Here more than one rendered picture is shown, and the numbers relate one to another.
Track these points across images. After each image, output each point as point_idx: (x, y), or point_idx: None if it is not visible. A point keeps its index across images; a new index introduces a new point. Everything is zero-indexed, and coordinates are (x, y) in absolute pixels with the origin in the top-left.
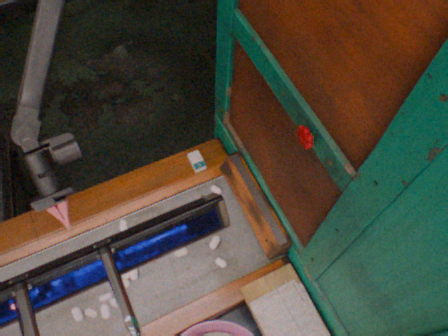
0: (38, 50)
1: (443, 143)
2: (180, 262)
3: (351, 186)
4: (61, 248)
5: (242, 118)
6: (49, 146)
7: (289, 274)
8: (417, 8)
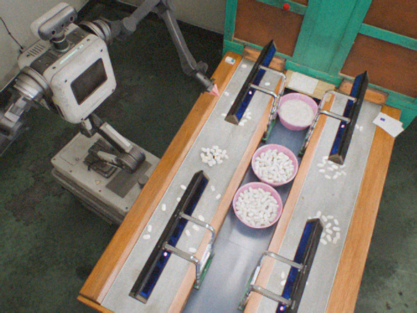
0: (179, 34)
1: None
2: (255, 92)
3: (306, 9)
4: (213, 113)
5: (244, 28)
6: (199, 68)
7: (290, 72)
8: None
